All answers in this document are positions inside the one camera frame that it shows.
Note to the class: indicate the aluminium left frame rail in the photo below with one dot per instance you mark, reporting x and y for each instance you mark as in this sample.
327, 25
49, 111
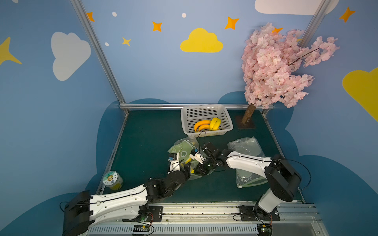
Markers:
109, 134

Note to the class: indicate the right circuit board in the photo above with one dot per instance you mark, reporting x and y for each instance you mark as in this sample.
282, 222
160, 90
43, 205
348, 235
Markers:
264, 230

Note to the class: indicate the yellow banana bunch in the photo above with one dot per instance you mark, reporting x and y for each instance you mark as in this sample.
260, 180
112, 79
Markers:
214, 124
190, 166

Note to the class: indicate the artificial pink blossom tree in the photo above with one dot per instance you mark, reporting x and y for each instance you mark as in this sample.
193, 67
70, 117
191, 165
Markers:
269, 63

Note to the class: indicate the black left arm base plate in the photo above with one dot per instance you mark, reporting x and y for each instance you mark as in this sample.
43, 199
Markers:
152, 213

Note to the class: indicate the aluminium frame rail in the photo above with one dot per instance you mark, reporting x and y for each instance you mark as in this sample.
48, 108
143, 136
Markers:
109, 134
155, 106

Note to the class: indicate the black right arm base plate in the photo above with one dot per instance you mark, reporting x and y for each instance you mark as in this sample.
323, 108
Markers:
248, 213

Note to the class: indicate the circuit board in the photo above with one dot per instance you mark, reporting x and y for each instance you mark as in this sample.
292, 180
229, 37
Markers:
141, 229
264, 230

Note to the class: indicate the aluminium back frame rail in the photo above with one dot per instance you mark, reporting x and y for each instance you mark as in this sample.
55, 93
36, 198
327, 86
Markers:
155, 106

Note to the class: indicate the green printed zip-top bag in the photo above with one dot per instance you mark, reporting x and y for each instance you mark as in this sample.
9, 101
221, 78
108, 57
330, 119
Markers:
184, 147

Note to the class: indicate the aluminium front rail bed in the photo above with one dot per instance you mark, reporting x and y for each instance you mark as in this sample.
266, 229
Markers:
219, 219

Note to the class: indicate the clear zip-top bag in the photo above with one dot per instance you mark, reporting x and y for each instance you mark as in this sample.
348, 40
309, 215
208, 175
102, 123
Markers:
247, 146

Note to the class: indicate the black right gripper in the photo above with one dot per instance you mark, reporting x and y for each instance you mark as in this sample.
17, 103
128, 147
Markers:
205, 162

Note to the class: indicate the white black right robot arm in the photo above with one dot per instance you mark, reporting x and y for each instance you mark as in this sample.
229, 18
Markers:
282, 178

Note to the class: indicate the left circuit board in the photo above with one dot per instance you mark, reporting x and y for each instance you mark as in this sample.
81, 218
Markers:
141, 229

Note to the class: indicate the orange banana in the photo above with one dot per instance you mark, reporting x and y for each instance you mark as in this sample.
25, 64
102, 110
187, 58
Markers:
204, 127
200, 123

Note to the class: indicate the white perforated plastic basket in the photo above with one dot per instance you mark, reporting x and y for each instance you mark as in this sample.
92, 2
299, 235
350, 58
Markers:
191, 115

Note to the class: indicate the dark square tree base plate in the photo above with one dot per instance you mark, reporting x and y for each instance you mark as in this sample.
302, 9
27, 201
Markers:
248, 125

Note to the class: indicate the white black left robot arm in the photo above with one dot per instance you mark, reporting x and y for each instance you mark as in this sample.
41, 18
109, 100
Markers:
85, 211

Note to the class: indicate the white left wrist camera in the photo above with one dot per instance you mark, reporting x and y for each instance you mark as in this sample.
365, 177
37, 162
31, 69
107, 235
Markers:
174, 162

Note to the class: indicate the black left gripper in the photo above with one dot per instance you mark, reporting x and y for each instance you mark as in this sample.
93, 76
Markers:
183, 169

